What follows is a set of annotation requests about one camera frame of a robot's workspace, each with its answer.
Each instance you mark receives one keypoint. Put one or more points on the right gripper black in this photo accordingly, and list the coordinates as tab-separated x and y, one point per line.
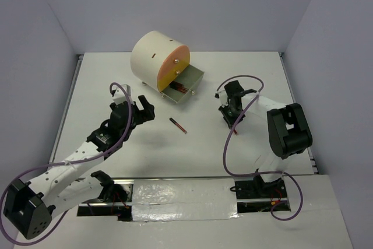
231	121

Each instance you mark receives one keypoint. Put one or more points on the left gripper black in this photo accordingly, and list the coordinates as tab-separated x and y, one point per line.
145	114

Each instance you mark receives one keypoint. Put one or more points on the cream round drawer organizer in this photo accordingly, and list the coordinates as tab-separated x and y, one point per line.
159	61

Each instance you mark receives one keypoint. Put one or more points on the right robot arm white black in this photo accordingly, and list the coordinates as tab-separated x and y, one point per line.
288	130

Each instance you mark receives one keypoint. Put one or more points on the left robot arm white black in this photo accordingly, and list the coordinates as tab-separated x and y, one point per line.
31	206

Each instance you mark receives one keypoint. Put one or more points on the silver foil tape sheet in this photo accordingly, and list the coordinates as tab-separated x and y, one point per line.
182	200

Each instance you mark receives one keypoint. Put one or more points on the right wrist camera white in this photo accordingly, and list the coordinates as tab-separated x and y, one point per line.
221	95

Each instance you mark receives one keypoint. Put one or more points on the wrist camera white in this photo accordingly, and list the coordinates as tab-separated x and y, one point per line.
118	96
221	95

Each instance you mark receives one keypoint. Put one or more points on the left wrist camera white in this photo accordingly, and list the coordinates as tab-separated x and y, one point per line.
118	96

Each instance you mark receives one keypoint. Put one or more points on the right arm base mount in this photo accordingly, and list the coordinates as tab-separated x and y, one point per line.
255	195

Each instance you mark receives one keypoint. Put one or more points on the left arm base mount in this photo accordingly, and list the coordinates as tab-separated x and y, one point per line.
114	199

